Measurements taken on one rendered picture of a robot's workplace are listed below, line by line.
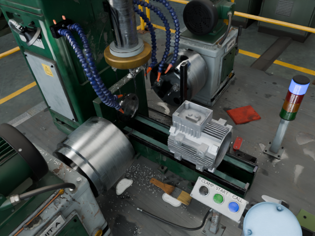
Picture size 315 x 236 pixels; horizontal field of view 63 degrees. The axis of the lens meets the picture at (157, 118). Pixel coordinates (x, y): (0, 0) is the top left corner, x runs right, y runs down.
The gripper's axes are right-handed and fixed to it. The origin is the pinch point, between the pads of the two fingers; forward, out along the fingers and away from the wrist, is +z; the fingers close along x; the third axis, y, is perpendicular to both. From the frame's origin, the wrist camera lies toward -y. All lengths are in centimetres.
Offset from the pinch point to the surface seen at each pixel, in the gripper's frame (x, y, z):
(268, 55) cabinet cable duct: -188, 68, 238
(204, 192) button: 0.7, 20.8, 7.3
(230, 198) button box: -1.4, 13.2, 8.2
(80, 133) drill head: 3, 66, -5
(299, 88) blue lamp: -49, 9, 22
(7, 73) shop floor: -11, 349, 138
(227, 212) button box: 2.7, 12.3, 8.1
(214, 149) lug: -14.2, 25.6, 14.5
